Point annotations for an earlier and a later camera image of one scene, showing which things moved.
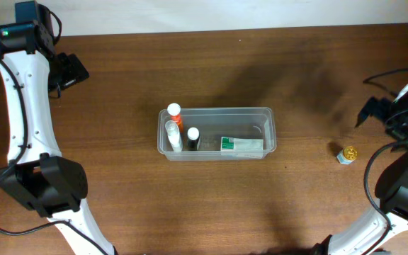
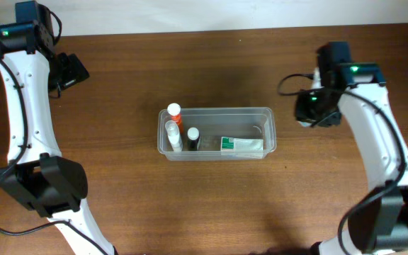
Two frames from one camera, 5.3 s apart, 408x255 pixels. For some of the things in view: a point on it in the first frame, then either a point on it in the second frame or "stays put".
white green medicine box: [241, 146] stays put
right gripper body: [402, 121] → [327, 103]
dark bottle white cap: [193, 136] stays put
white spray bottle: [173, 132] stays put
